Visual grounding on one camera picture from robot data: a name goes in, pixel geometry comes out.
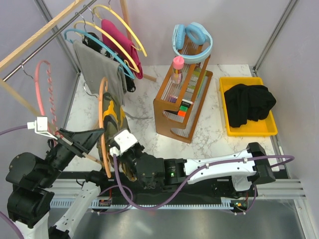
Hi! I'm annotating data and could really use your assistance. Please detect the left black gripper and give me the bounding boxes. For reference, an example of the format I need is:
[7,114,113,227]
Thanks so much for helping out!
[38,125,105,186]

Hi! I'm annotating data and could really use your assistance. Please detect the orange hanger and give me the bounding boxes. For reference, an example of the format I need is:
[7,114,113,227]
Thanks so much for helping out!
[97,77,112,179]

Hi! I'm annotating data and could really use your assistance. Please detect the camouflage trousers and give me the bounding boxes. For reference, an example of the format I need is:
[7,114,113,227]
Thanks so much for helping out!
[97,92,140,182]

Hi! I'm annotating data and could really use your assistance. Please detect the pink hanger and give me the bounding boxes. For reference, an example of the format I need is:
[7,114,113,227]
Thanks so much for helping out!
[21,59,59,134]

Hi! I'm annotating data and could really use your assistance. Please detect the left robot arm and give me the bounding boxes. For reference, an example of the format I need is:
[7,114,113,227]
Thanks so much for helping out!
[5,128,110,239]

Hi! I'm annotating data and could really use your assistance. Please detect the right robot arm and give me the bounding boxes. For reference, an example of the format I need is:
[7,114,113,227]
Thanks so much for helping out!
[110,142,276,196]

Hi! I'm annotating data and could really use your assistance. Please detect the grey trousers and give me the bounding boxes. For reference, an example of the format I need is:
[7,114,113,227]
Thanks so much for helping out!
[73,40,127,105]

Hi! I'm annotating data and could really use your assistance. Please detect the blue hanger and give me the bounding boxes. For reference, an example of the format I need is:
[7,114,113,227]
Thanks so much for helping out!
[64,28,135,79]

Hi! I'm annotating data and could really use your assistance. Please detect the inner yellow hanger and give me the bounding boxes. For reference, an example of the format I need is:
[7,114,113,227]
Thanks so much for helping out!
[86,22,139,72]

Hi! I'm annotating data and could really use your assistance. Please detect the yellow hanger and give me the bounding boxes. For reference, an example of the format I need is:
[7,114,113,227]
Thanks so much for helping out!
[86,22,139,72]
[92,0,148,57]

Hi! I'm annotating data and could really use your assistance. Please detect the magenta trousers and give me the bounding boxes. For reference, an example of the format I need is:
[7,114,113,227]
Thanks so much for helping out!
[101,19,144,79]

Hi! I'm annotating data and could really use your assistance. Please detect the outer yellow hanger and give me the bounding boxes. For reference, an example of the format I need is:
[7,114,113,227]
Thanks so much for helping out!
[92,0,148,57]

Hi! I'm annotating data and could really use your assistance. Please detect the orange cube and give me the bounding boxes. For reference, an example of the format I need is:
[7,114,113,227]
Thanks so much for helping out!
[177,111,186,117]

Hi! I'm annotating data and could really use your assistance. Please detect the wooden desk shelf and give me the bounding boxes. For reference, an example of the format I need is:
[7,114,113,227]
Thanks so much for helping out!
[153,59,213,143]

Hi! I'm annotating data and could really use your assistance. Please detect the green cube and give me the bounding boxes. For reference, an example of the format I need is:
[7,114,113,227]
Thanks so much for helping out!
[179,106,188,112]

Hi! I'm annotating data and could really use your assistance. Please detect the white marker pen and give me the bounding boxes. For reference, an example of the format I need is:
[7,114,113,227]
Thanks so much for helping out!
[182,99,194,105]

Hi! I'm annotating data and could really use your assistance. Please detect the pink cap bottle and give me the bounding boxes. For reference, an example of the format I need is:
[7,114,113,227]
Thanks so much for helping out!
[170,56,184,84]

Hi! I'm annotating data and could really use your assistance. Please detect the green booklet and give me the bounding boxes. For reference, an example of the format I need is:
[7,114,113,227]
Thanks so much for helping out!
[186,68,207,97]

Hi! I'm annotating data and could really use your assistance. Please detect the wooden clothes rack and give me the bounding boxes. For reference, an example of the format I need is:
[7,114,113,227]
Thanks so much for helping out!
[0,0,158,165]

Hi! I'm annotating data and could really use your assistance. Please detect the yellow plastic tray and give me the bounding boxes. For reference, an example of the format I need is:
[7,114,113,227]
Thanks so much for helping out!
[219,77,278,137]

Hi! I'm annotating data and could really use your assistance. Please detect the light blue headphones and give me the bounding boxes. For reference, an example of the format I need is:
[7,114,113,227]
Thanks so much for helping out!
[171,22,213,64]

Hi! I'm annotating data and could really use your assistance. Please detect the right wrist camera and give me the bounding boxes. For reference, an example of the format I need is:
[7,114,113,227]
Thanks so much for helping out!
[109,129,138,156]

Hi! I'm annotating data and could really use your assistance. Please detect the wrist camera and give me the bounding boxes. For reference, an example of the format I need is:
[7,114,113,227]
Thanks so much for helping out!
[109,129,138,156]
[27,116,57,140]

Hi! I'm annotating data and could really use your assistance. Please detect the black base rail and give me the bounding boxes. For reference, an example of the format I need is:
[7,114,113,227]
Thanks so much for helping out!
[49,170,255,207]

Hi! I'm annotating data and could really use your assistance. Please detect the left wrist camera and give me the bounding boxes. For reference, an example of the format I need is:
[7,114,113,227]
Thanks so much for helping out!
[27,116,57,140]

